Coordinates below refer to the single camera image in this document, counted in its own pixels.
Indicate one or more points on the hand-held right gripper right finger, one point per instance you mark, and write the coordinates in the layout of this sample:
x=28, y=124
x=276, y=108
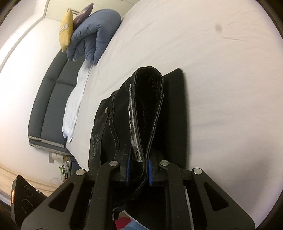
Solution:
x=151, y=174

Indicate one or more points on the red cloth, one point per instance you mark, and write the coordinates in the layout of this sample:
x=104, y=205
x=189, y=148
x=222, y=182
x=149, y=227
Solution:
x=121, y=224

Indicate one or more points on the light blue cloth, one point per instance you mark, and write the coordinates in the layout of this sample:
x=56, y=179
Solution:
x=137, y=226

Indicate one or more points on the blue rolled duvet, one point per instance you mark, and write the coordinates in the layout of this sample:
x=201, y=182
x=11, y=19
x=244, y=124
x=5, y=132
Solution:
x=92, y=33

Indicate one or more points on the black pants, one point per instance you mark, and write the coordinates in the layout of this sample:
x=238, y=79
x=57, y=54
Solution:
x=146, y=99

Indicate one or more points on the white pillow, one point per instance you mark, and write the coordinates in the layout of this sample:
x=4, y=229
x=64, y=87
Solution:
x=75, y=101

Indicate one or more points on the grey padded headboard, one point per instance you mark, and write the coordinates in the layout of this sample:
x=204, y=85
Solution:
x=53, y=106

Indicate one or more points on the yellow cushion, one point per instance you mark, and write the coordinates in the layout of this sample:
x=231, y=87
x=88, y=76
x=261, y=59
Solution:
x=66, y=31

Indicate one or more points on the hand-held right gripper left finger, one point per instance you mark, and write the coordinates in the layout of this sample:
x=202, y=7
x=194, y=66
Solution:
x=127, y=170

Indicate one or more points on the purple cushion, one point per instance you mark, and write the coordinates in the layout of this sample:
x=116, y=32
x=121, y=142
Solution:
x=83, y=14

